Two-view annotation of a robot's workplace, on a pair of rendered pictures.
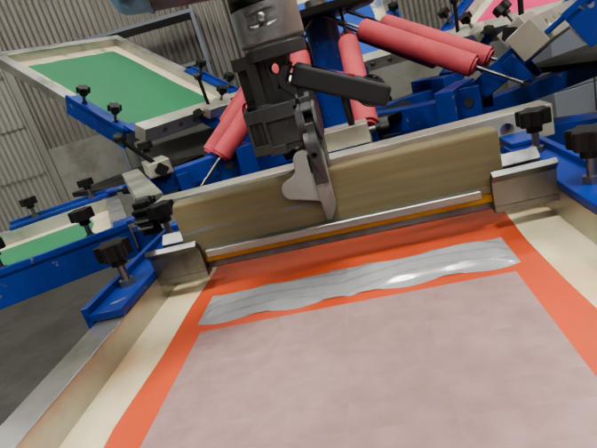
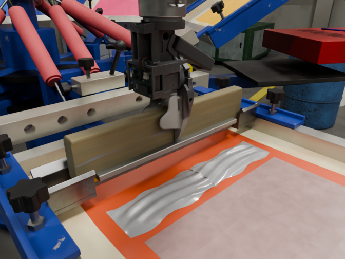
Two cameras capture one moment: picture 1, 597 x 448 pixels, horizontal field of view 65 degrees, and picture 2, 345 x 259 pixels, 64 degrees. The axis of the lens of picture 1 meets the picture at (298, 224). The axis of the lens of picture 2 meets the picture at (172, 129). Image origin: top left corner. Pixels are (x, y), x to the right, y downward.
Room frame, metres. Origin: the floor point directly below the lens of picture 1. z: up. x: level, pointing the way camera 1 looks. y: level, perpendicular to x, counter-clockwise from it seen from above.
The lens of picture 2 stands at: (0.28, 0.34, 1.26)
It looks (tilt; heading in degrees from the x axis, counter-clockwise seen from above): 26 degrees down; 307
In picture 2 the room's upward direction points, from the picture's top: straight up
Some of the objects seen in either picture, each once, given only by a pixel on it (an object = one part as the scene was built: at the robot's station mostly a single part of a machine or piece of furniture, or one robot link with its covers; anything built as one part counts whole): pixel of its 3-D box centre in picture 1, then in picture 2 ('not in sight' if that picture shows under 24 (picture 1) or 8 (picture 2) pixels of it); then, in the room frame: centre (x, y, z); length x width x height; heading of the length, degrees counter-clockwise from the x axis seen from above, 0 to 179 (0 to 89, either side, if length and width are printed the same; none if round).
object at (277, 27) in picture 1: (268, 27); (163, 5); (0.58, -0.03, 1.25); 0.08 x 0.08 x 0.05
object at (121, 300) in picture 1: (158, 274); (22, 208); (0.65, 0.22, 0.98); 0.30 x 0.05 x 0.07; 169
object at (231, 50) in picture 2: not in sight; (220, 40); (3.38, -5.55, 0.37); 1.87 x 1.71 x 0.74; 3
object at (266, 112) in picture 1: (282, 100); (159, 58); (0.58, -0.02, 1.17); 0.09 x 0.08 x 0.12; 79
